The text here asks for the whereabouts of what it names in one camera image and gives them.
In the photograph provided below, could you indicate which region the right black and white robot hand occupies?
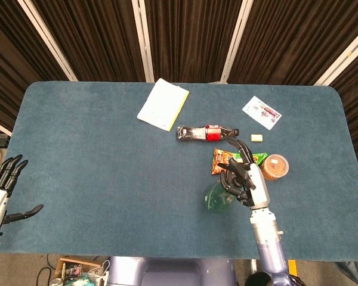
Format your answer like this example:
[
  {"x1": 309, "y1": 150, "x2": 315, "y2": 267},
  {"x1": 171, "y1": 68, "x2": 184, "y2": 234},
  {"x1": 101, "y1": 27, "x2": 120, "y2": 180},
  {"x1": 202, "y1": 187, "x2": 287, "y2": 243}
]
[{"x1": 219, "y1": 139, "x2": 271, "y2": 209}]

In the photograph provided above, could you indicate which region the green transparent spray bottle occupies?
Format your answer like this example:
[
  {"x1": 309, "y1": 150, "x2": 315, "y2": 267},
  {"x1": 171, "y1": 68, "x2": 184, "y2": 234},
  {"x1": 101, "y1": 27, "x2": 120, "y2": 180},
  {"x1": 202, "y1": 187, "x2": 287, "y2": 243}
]
[{"x1": 203, "y1": 181, "x2": 238, "y2": 214}]

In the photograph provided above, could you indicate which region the cola bottle with red label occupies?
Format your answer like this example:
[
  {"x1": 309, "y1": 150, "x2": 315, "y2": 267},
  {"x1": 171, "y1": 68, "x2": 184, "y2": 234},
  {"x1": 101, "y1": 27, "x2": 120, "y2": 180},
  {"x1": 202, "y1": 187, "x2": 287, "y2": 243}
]
[{"x1": 175, "y1": 125, "x2": 240, "y2": 143}]

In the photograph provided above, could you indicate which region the orange lidded plastic cup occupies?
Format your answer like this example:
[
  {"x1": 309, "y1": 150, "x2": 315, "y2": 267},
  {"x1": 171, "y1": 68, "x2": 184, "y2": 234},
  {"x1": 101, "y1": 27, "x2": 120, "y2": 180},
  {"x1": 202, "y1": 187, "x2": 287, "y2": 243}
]
[{"x1": 261, "y1": 154, "x2": 289, "y2": 181}]

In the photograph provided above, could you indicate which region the orange and green snack bag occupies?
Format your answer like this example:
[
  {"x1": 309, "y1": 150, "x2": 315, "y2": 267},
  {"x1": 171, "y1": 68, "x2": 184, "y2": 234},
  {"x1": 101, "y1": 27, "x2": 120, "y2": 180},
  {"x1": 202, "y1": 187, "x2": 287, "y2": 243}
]
[{"x1": 211, "y1": 148, "x2": 269, "y2": 176}]

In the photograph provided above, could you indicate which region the white printed card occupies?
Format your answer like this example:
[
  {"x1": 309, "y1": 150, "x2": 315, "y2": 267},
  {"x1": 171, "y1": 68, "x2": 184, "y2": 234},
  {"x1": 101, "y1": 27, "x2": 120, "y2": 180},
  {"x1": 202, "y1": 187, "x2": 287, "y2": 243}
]
[{"x1": 242, "y1": 95, "x2": 282, "y2": 130}]

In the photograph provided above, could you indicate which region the black round bin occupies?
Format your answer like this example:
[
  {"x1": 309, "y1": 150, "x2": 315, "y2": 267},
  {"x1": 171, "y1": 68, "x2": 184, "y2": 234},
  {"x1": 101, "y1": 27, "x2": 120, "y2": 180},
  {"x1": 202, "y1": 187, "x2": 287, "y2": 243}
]
[{"x1": 246, "y1": 271, "x2": 272, "y2": 286}]

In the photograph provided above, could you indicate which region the cardboard box of clutter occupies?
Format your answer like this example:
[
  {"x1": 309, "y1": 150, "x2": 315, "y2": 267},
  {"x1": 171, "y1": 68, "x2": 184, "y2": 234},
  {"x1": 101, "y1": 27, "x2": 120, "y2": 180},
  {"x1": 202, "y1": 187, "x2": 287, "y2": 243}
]
[{"x1": 54, "y1": 257, "x2": 108, "y2": 286}]

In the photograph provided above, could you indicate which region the white notepad with yellow cover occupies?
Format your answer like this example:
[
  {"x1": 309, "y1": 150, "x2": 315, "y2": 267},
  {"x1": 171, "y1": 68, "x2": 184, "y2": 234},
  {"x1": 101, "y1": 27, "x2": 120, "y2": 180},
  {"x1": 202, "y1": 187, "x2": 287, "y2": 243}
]
[{"x1": 137, "y1": 77, "x2": 190, "y2": 132}]

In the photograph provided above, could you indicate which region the blue grey robot torso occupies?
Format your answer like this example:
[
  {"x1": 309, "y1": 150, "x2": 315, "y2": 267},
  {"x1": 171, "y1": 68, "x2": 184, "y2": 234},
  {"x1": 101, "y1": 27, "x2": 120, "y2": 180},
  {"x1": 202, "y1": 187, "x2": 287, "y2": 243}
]
[{"x1": 107, "y1": 256, "x2": 236, "y2": 286}]

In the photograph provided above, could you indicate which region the white partition frame post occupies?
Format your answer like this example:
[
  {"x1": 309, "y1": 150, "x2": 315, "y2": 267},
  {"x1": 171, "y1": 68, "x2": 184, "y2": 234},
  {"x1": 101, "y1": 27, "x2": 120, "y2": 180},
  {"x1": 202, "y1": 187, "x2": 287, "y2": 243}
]
[
  {"x1": 0, "y1": 116, "x2": 13, "y2": 137},
  {"x1": 131, "y1": 0, "x2": 155, "y2": 83},
  {"x1": 17, "y1": 0, "x2": 78, "y2": 82},
  {"x1": 313, "y1": 29, "x2": 358, "y2": 87},
  {"x1": 220, "y1": 0, "x2": 254, "y2": 84}
]

